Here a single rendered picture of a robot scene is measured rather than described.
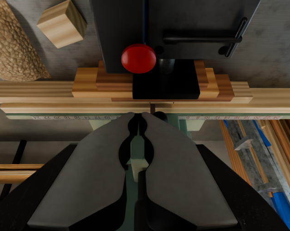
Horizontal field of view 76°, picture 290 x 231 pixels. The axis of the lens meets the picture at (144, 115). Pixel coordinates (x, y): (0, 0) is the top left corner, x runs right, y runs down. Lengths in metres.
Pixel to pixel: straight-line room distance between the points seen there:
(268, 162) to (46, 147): 2.79
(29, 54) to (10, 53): 0.03
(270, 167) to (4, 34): 1.07
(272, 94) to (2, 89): 0.52
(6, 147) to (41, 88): 3.10
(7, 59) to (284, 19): 0.40
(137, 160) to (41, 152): 2.94
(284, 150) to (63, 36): 1.59
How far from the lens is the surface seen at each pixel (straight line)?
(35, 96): 0.39
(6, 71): 0.36
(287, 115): 0.47
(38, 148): 3.22
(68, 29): 0.27
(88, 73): 0.34
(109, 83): 0.30
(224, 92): 0.35
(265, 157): 1.11
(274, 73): 0.43
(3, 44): 0.33
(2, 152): 3.47
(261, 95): 0.44
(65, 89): 0.38
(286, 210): 1.07
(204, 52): 0.20
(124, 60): 0.16
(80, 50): 0.33
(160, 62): 0.25
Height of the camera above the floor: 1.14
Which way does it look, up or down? 31 degrees down
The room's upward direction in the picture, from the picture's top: 179 degrees clockwise
